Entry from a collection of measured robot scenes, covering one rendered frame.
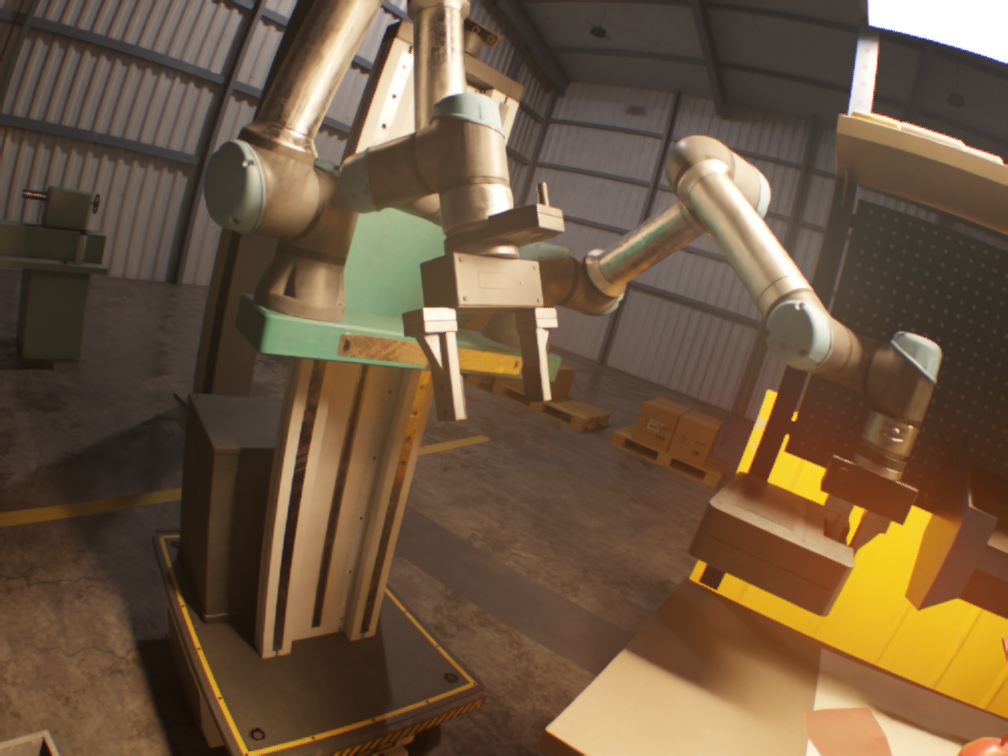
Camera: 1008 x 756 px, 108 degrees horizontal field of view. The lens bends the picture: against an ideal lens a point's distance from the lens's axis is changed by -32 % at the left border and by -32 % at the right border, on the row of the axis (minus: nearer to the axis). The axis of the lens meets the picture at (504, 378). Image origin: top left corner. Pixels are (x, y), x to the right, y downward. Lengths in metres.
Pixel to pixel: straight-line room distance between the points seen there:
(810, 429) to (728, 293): 11.31
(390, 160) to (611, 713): 0.64
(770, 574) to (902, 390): 0.28
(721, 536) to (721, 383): 11.52
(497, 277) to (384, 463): 0.80
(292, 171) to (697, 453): 5.00
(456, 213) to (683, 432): 4.97
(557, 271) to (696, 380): 11.23
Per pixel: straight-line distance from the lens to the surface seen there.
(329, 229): 0.81
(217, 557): 1.39
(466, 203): 0.53
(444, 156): 0.55
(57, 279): 4.32
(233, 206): 0.71
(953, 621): 1.78
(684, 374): 12.33
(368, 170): 0.60
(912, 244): 0.95
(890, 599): 1.70
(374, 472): 1.28
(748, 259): 0.72
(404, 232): 1.03
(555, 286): 1.12
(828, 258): 0.92
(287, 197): 0.73
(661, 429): 5.44
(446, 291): 0.49
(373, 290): 1.02
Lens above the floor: 1.35
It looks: 11 degrees down
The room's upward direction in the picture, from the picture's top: 17 degrees clockwise
